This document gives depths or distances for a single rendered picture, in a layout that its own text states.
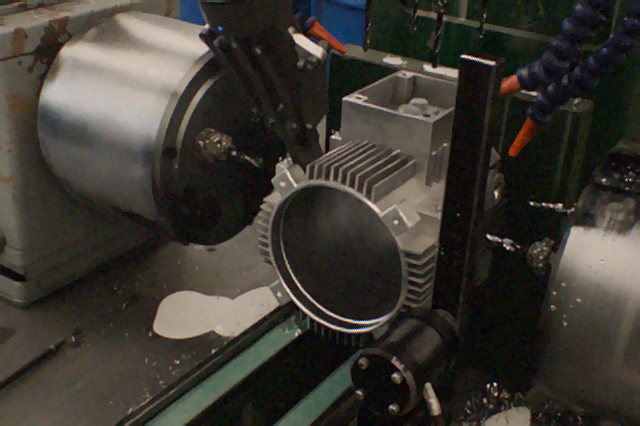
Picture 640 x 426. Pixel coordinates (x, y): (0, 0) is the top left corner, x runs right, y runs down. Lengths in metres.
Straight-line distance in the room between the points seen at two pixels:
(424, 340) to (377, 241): 0.33
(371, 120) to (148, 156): 0.24
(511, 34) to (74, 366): 0.63
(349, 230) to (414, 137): 0.19
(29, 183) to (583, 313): 0.68
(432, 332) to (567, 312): 0.11
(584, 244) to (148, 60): 0.50
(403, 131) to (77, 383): 0.47
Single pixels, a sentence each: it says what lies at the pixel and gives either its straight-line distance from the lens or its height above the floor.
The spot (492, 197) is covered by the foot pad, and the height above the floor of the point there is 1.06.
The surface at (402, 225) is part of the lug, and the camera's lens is 0.80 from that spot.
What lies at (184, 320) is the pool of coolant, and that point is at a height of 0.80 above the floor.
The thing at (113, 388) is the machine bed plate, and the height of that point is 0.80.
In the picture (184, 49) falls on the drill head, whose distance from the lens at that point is 0.98.
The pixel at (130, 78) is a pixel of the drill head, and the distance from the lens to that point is 0.98.
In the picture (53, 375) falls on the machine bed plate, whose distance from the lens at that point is 1.08.
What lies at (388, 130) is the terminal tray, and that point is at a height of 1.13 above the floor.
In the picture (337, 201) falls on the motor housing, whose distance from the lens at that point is 0.99.
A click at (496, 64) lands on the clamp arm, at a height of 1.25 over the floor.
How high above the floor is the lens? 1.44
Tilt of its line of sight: 27 degrees down
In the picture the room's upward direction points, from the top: 3 degrees clockwise
